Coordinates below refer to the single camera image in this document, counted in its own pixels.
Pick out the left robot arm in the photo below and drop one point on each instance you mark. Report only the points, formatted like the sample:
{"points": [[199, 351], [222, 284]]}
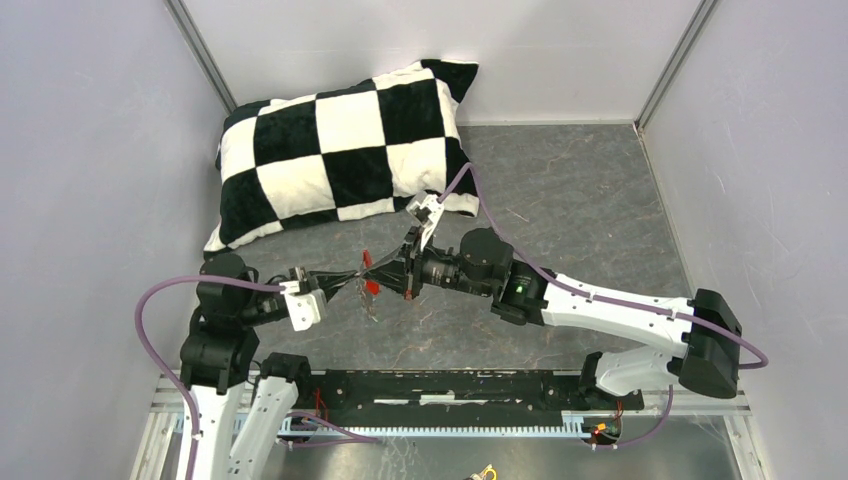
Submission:
{"points": [[232, 418]]}

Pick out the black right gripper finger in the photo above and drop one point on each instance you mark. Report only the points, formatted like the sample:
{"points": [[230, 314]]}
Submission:
{"points": [[394, 263], [393, 281]]}

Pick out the aluminium corner post right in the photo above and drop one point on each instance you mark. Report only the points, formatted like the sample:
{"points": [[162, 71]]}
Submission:
{"points": [[699, 19]]}

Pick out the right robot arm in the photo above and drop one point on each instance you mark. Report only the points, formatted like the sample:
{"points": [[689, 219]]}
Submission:
{"points": [[692, 343]]}

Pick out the aluminium corner post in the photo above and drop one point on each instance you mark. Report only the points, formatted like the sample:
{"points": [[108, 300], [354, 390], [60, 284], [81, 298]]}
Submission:
{"points": [[699, 19], [193, 37]]}

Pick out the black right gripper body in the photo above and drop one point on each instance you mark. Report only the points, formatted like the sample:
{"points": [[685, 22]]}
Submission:
{"points": [[414, 259]]}

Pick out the black white checkered pillow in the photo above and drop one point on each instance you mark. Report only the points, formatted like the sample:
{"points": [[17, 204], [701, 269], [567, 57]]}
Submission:
{"points": [[343, 155]]}

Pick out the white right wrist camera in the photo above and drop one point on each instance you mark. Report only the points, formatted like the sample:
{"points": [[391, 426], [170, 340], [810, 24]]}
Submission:
{"points": [[427, 210]]}

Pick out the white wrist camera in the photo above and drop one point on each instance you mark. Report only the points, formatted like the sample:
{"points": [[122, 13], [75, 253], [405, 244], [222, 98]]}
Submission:
{"points": [[306, 306], [427, 210]]}

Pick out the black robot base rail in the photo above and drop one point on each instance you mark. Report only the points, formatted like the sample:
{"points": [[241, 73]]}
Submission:
{"points": [[440, 399]]}

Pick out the grey slotted cable duct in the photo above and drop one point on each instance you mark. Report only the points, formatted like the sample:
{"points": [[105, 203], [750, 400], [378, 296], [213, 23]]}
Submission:
{"points": [[569, 427]]}

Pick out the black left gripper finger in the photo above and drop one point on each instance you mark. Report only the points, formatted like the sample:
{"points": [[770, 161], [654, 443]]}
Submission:
{"points": [[332, 284], [335, 276]]}

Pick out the yellow carabiner with keys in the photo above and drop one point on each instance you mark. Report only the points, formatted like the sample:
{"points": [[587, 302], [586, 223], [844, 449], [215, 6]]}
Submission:
{"points": [[488, 473]]}

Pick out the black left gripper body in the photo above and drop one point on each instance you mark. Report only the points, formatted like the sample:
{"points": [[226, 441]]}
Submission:
{"points": [[300, 271]]}

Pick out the aluminium corner post left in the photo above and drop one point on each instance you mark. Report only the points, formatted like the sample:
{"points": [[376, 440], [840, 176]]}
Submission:
{"points": [[193, 37]]}

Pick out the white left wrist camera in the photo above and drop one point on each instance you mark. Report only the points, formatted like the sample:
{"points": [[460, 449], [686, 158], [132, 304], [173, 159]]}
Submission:
{"points": [[306, 306]]}

